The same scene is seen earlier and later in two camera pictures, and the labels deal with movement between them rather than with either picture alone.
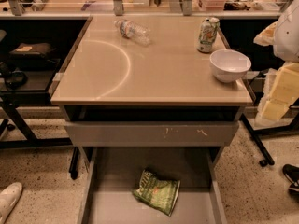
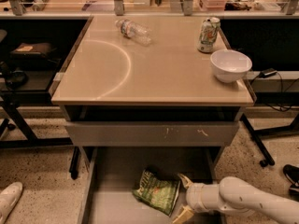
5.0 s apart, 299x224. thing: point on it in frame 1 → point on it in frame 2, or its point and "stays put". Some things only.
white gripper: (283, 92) → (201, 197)
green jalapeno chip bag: (161, 194) stays put
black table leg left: (74, 162) stays put
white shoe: (8, 197) stays put
